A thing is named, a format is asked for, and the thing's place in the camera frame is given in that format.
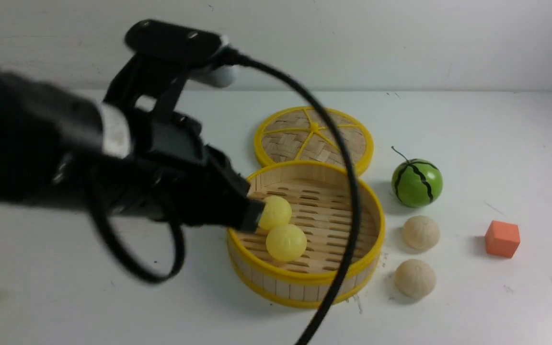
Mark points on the green toy watermelon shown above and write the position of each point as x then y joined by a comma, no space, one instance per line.
416,183

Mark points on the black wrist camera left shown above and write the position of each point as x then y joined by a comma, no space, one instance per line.
165,56

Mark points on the woven bamboo steamer lid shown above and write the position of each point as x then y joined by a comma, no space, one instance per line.
298,133

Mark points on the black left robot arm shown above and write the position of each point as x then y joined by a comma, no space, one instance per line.
56,145

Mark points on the white bun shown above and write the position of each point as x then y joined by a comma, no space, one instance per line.
421,233
415,279

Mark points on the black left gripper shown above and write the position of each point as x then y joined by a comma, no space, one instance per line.
163,170

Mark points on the orange cube block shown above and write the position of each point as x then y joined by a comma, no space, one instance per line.
502,239

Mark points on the bamboo steamer tray yellow rim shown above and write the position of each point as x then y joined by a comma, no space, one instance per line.
319,196

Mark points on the yellow bun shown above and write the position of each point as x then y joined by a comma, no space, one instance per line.
277,212
286,243

